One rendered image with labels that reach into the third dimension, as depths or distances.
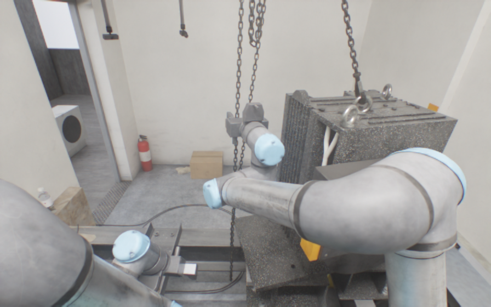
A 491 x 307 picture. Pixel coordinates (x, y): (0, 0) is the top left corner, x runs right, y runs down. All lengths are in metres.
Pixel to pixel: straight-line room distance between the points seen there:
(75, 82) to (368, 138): 7.80
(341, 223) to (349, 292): 1.22
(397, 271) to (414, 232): 0.15
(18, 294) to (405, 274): 0.49
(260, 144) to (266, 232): 0.82
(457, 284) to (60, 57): 8.34
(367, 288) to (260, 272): 0.64
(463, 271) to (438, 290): 1.48
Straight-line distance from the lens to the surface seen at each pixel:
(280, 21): 3.09
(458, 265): 2.02
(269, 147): 0.61
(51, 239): 0.33
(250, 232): 1.37
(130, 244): 0.67
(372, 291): 1.60
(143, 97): 3.42
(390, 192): 0.34
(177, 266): 0.80
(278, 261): 1.26
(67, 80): 8.29
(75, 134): 4.58
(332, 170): 0.81
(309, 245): 0.89
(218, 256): 1.81
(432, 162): 0.44
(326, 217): 0.34
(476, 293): 1.92
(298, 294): 1.46
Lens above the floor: 1.89
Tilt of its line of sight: 29 degrees down
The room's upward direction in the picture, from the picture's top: 2 degrees clockwise
